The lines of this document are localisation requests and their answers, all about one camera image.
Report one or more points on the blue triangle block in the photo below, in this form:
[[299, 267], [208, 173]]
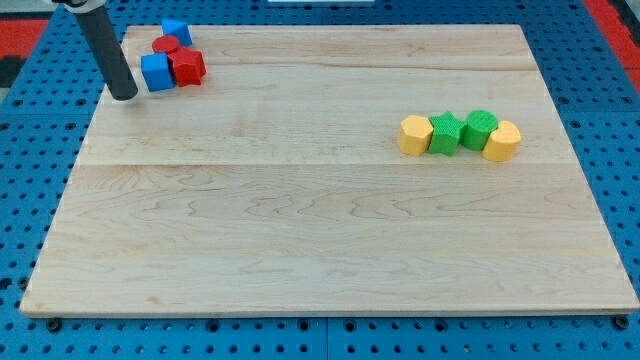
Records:
[[177, 29]]

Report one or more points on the wooden board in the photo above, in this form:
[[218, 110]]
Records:
[[276, 188]]

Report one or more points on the yellow hexagon block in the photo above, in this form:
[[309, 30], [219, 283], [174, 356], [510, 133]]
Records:
[[414, 135]]

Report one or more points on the green star block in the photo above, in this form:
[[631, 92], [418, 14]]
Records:
[[447, 132]]

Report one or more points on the green cylinder block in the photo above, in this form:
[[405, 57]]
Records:
[[479, 125]]

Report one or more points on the yellow heart block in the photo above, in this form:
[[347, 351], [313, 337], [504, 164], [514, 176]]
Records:
[[502, 143]]

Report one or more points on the blue cube block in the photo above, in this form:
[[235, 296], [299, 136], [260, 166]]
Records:
[[156, 72]]

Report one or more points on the red cylinder block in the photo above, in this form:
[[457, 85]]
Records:
[[166, 44]]

